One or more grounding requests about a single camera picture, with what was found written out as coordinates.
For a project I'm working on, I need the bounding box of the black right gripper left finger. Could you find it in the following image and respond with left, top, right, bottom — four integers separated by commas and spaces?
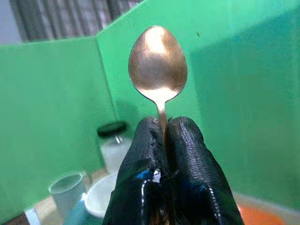
102, 116, 170, 225

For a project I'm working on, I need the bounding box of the green folding screen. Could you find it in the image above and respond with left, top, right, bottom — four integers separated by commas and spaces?
0, 0, 300, 224

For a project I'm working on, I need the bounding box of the white cup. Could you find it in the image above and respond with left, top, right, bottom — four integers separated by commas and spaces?
48, 173, 88, 220

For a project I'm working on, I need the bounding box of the orange plate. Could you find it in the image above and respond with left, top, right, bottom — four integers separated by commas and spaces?
237, 203, 291, 225

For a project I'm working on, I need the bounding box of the white bowl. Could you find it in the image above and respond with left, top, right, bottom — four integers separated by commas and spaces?
84, 172, 120, 219

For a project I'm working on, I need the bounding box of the glass jar with black lid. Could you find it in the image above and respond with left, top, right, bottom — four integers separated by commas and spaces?
97, 121, 134, 174

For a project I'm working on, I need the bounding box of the copper metal spoon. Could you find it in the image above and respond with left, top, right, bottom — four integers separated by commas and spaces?
128, 25, 188, 150

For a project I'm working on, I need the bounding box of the grey curtain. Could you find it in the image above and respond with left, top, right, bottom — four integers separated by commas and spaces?
9, 0, 144, 43

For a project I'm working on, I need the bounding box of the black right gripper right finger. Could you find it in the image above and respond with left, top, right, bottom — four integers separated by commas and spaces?
164, 116, 246, 225

